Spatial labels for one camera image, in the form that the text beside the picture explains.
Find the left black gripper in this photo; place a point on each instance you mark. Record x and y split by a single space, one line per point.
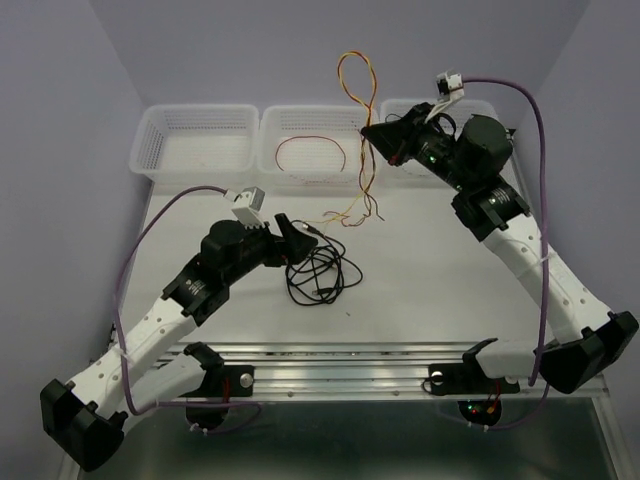
296 245

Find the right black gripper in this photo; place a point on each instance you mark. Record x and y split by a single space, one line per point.
397 139

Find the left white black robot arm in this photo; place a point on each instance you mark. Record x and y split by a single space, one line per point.
89 415

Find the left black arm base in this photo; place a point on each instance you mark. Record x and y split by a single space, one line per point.
219 399

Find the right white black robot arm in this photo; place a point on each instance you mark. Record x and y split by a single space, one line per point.
579 335

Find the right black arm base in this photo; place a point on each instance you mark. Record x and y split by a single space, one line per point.
482 406

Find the right white perforated basket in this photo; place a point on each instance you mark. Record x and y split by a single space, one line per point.
400 115

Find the white perforated basket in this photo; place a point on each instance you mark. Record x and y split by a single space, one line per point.
188 144
311 145
400 115

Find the middle white perforated basket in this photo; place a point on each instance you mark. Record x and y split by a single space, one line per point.
311 145

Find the left white perforated basket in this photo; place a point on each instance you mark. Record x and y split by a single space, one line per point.
188 144

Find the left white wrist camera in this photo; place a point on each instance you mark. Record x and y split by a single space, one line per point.
246 206

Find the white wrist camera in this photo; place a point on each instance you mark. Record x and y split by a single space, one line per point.
246 206
450 87

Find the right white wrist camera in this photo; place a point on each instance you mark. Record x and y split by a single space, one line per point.
450 87

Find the aluminium extrusion rail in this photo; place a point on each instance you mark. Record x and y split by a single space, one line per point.
317 372

